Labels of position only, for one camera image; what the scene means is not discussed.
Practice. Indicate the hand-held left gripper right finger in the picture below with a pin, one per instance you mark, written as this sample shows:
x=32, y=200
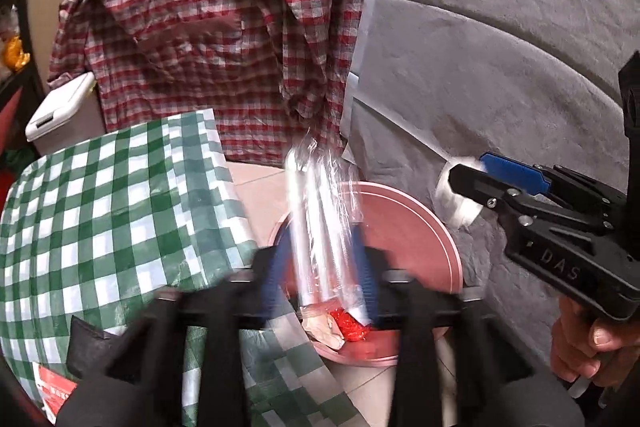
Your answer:
x=367, y=282

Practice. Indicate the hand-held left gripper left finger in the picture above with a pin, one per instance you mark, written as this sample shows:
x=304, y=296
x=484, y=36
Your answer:
x=277, y=277

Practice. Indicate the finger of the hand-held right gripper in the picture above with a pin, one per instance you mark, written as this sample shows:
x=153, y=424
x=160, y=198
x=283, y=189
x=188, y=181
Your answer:
x=475, y=184
x=515, y=172

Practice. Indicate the white tissue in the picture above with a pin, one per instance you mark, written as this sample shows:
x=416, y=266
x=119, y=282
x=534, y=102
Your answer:
x=460, y=212

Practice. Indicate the red wrapper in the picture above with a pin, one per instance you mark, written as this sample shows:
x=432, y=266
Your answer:
x=352, y=331

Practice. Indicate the long clear plastic wrapper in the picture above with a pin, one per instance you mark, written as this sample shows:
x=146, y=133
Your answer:
x=315, y=232

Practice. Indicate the pink plastic bucket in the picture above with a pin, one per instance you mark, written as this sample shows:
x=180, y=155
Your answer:
x=410, y=232

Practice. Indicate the person's right hand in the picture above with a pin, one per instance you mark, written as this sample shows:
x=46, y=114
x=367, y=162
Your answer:
x=605, y=339

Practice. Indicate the crumpled beige paper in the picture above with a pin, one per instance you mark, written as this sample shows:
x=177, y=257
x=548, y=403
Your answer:
x=325, y=328

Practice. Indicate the grey sofa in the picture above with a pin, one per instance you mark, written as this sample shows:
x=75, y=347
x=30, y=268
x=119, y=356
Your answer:
x=475, y=57

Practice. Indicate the green checkered tablecloth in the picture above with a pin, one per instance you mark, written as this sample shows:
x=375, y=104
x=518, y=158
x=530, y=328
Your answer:
x=100, y=207

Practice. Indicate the black packet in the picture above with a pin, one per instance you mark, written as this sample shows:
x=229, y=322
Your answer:
x=87, y=347

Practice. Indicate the red plaid shirt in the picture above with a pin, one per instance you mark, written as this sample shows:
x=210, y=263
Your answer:
x=200, y=57

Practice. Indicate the red printed packet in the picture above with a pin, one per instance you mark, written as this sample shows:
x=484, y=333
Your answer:
x=52, y=394

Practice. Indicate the white lidded bin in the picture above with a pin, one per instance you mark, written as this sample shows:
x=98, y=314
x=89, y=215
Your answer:
x=55, y=107

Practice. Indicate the black shelf rack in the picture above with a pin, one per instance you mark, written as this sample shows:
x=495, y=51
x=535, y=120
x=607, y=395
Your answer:
x=31, y=82

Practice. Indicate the yellow figurine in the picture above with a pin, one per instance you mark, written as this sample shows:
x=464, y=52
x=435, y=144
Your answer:
x=15, y=52

